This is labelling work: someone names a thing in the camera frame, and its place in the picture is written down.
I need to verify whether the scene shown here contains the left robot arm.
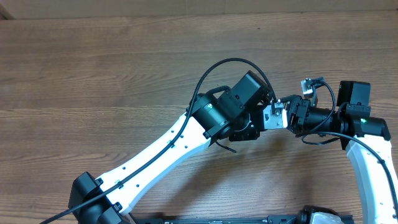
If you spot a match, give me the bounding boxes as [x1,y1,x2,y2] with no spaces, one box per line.
[68,71,272,223]

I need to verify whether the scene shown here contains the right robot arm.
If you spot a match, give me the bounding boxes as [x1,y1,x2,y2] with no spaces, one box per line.
[281,78,397,223]

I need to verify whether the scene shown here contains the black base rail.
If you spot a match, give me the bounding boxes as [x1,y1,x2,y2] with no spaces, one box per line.
[136,215,299,224]

